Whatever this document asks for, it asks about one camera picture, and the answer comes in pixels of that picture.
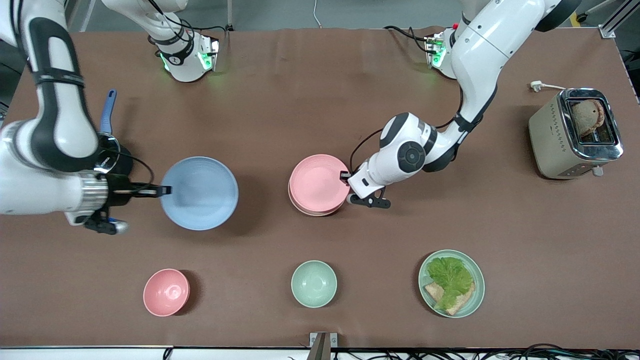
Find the green plate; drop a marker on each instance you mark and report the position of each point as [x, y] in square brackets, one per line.
[477, 292]

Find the blue shallow bowl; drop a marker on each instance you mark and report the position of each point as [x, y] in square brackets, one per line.
[200, 195]

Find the toast slice under lettuce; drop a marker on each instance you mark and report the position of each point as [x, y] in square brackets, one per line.
[462, 302]

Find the metal bracket table edge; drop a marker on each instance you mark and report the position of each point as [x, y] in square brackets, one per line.
[320, 345]

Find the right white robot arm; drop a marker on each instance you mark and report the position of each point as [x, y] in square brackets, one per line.
[60, 125]

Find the round bread slice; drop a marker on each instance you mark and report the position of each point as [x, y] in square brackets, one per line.
[586, 117]

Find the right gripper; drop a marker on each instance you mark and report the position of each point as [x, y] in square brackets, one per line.
[119, 190]

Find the small deep pink bowl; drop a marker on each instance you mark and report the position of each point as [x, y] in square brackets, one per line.
[166, 292]

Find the beige chrome toaster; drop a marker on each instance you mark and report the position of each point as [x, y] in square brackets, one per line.
[550, 145]

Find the aluminium frame profile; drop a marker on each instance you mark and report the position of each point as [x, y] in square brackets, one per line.
[617, 17]

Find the small deep green bowl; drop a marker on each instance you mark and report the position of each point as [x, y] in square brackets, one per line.
[314, 283]

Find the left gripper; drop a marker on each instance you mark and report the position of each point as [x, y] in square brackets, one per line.
[345, 176]

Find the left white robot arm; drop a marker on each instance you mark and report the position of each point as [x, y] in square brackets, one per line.
[480, 50]

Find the green lettuce leaf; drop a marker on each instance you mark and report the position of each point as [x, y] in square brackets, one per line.
[450, 277]

